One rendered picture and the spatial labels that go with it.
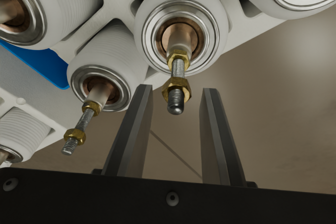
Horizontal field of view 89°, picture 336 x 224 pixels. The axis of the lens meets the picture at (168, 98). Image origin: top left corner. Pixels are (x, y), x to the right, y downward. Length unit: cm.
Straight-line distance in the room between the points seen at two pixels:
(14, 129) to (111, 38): 31
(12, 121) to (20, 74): 10
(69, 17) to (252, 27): 22
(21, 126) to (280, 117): 73
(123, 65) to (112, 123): 52
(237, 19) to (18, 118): 46
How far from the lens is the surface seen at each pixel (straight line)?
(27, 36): 23
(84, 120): 20
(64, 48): 32
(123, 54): 22
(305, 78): 61
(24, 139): 48
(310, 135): 83
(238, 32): 26
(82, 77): 23
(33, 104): 47
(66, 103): 51
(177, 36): 16
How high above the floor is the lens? 41
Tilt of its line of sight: 48 degrees down
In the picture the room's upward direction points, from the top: 174 degrees counter-clockwise
